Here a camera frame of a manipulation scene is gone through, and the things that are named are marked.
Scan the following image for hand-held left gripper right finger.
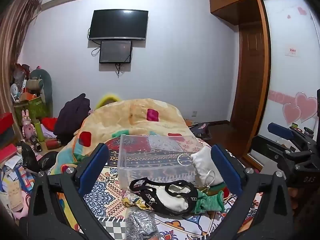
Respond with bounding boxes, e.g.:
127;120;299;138
202;144;295;240

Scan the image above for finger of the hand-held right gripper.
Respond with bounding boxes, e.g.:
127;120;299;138
267;122;310;153
250;135;288;167

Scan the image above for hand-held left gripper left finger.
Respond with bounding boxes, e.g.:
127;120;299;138
19;143;118;240

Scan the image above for white drawstring pouch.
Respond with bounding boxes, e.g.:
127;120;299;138
191;145;225;188

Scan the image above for green knit cloth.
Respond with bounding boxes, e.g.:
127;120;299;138
194;189;225;214

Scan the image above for floral patterned cloth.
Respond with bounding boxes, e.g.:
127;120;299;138
122;189;151;209

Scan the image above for black and white lace bra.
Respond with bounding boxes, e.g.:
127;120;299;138
129;177;200;217

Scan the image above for clear plastic storage box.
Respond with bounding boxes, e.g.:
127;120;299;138
117;134;204;189

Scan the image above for silver glitter cloth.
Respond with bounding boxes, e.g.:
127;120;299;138
124;208;161;240

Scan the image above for red and green cloth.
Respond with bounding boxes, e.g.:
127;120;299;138
209;182;231;201

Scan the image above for pink heart stickers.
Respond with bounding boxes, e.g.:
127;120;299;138
282;92;318;125

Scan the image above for patterned bed sheet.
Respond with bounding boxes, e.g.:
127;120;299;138
51;137;263;240

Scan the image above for red thermos flask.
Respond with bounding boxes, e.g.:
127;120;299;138
45;139;62;150

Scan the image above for dark patterned bag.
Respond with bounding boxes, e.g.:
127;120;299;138
185;120;213;141

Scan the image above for dark purple jacket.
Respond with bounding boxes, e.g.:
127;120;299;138
53;93;92;141

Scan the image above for white wardrobe sliding door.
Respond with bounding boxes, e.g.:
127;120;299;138
258;0;320;142

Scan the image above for brown wooden door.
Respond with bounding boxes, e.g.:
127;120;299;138
229;22;268;156

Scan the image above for black plastic bag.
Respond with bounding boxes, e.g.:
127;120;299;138
17;141;59;173

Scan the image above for yellow blanket with coloured patches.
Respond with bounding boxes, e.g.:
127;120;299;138
50;98;201;176

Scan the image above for yellow-green fuzzy object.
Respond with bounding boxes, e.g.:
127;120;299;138
96;93;123;111

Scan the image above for black cylindrical device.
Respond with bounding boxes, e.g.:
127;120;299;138
30;135;43;153

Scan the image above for green bottle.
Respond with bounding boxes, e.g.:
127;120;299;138
34;120;45;143

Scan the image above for pink rabbit figure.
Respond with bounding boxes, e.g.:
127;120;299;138
21;110;36;140

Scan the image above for paper note with red print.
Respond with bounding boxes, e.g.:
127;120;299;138
285;44;300;58

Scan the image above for green cardboard box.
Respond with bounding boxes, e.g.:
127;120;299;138
13;96;48;126

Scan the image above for pile of papers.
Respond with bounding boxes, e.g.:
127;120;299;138
0;152;38;217

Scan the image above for grey plush toy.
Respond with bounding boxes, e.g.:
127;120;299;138
26;68;53;116

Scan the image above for red box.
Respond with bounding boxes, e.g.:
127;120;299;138
0;112;14;136

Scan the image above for wooden overhead cabinet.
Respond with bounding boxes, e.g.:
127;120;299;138
209;0;297;26

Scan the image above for brown striped curtain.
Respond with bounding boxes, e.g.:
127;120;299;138
0;0;42;137

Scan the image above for small black wall monitor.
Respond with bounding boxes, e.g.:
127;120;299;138
99;40;133;64

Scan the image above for black wall television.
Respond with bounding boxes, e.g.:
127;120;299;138
88;9;149;41

